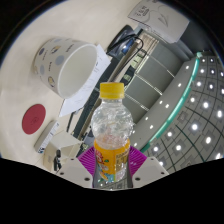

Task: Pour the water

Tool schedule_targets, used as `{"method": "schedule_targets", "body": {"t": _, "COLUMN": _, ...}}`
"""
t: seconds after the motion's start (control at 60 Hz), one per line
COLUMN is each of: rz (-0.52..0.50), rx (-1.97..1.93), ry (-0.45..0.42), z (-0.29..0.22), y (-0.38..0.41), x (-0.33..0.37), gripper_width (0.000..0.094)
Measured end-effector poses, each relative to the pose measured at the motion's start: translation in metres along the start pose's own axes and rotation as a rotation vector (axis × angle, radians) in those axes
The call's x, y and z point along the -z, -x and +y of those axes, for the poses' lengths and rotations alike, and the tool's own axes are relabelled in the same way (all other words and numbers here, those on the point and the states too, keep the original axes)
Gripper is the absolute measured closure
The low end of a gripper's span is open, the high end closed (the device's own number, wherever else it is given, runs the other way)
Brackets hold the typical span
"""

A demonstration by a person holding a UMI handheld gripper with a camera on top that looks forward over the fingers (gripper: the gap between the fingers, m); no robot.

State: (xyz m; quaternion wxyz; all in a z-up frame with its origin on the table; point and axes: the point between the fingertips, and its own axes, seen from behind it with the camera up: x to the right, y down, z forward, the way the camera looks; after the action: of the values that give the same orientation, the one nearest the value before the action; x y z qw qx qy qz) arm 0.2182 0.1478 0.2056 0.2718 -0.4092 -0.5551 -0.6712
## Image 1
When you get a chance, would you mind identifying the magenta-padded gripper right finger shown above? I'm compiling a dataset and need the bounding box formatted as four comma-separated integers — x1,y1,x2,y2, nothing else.
126,149,170,188

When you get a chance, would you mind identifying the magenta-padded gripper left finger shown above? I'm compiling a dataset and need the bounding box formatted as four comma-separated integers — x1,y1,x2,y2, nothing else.
56,146,98,188

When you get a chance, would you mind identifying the clear yellow-capped drink bottle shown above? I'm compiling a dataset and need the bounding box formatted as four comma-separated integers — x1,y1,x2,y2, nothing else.
90,82,135,183

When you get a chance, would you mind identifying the white plastic organizer tray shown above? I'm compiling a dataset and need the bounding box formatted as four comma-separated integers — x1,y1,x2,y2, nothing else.
43,129,83,173

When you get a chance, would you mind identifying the white remote control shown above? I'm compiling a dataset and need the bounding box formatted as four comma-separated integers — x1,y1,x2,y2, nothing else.
33,120,61,154

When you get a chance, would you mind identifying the long curved conference desk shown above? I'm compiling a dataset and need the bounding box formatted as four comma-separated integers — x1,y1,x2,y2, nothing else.
71,33,148,141

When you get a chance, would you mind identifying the group of ceiling lights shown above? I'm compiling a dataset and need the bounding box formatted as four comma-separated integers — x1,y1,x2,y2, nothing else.
133,56,224,168

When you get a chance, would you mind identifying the flat round red coaster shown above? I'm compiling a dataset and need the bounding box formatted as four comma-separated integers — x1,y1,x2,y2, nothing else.
21,103,47,135

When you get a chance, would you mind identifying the white printed paper sheet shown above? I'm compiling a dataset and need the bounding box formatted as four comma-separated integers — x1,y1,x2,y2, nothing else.
59,43,113,118

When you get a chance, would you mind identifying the white patterned paper cup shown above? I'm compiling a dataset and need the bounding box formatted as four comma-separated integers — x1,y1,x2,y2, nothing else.
32,37,99,100

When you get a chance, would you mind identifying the black desk phone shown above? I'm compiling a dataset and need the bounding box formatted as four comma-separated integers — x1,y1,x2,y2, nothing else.
107,24,144,56

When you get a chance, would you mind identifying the white cardboard box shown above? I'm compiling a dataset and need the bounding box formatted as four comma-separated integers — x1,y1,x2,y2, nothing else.
128,0,190,44

